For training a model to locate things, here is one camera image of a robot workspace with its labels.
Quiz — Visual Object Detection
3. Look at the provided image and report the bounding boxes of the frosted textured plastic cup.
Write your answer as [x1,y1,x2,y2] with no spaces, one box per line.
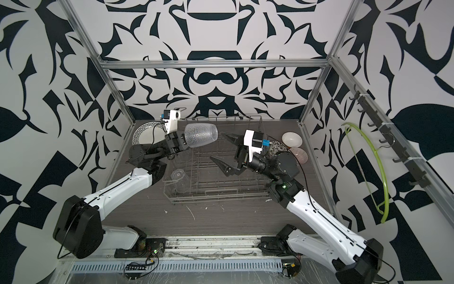
[184,123,218,148]

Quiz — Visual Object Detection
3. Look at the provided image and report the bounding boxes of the black white patterned bowl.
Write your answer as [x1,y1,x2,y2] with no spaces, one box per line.
[266,140,288,159]

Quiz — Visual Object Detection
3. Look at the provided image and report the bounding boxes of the grey wire dish rack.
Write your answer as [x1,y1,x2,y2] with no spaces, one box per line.
[162,114,281,205]

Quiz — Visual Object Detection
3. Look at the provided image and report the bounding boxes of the clear faceted plastic cup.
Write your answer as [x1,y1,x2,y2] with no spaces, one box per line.
[170,169,191,194]

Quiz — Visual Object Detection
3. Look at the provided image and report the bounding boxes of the pink ribbed bowl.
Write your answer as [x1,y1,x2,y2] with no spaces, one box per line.
[290,147,309,164]

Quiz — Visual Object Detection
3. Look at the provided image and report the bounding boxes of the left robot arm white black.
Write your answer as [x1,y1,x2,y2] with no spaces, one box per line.
[53,131,189,259]

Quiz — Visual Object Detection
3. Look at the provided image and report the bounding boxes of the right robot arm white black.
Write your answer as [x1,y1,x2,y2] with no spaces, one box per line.
[211,130,384,284]

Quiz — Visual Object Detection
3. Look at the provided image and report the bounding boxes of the zigzag rim white bowl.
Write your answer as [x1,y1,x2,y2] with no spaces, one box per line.
[132,122,167,145]

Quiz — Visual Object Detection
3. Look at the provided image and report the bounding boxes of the white orange small bowl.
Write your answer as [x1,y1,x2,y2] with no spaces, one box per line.
[281,132,303,148]

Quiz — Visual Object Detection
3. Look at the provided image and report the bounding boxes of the green plastic hanger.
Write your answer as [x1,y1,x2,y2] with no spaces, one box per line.
[342,122,390,224]

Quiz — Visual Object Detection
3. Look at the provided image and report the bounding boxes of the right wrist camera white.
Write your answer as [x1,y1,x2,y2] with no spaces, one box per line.
[244,130,270,163]

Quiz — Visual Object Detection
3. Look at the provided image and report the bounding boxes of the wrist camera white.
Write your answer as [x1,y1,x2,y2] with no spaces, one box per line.
[244,130,270,163]
[161,110,181,134]

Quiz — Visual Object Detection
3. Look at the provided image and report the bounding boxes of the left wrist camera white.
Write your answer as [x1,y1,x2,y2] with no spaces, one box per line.
[161,110,181,134]

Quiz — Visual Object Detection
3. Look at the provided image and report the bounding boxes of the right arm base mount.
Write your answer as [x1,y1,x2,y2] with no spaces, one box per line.
[258,236,306,257]

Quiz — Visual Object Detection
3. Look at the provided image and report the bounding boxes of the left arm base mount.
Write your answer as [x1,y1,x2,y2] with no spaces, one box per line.
[114,238,167,259]

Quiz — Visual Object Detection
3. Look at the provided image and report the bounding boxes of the white slotted cable duct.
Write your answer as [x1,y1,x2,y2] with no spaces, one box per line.
[71,259,283,274]

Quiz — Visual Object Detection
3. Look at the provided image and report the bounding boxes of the black wall hook rail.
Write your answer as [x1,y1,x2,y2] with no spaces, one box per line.
[351,85,432,188]

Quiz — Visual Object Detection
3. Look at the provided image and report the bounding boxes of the aluminium frame bars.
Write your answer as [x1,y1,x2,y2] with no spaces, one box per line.
[59,1,454,224]

